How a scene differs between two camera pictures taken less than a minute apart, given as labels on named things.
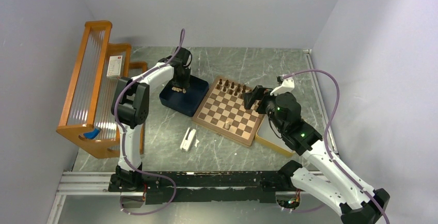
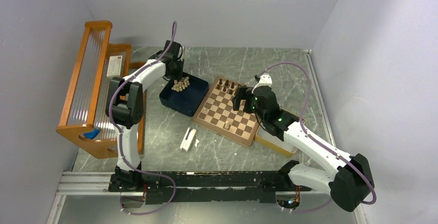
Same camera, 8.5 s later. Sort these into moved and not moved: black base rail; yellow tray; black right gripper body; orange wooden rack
Moved: black right gripper body
Not moved: black base rail; yellow tray; orange wooden rack
